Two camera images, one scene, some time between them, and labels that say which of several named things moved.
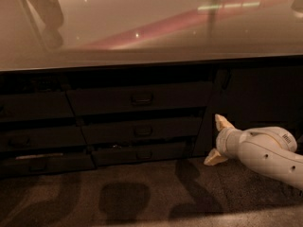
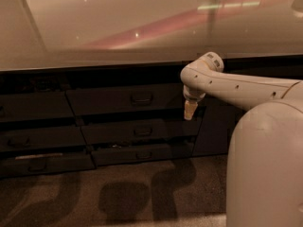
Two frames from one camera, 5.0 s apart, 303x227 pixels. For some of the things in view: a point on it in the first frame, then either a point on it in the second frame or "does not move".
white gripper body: x=222 y=140 -> x=191 y=96
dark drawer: x=159 y=153 does not move
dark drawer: x=35 y=105 does not move
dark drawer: x=48 y=164 does not move
